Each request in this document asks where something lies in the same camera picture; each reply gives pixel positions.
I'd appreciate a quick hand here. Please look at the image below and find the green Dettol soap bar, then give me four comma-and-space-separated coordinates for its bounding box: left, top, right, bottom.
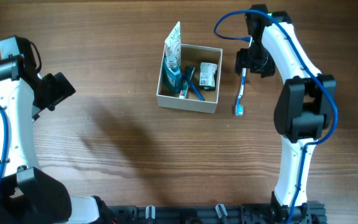
199, 62, 218, 91

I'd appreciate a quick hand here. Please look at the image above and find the blue white toothbrush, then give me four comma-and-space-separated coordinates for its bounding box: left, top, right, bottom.
235, 68, 247, 116

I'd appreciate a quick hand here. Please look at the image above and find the Colgate toothpaste tube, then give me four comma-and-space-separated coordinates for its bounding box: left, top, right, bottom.
179, 66, 195, 99

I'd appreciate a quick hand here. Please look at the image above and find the blue disposable razor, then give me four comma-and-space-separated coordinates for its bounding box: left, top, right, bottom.
179, 75, 204, 101

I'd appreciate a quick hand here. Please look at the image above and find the white floral shampoo tube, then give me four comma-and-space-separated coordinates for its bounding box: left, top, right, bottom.
165, 21, 181, 66

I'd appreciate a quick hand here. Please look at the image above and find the blue mouthwash bottle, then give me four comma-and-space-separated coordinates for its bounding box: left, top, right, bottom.
163, 55, 183, 94

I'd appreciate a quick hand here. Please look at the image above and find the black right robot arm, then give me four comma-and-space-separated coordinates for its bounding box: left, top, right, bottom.
235, 4, 338, 223

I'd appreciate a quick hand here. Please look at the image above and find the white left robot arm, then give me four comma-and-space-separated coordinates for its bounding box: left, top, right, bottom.
0, 35, 114, 223

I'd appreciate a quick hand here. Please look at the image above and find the white open cardboard box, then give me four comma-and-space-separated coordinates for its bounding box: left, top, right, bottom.
156, 44, 223, 113

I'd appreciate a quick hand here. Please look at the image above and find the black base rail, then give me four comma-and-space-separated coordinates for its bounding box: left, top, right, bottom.
104, 203, 326, 224

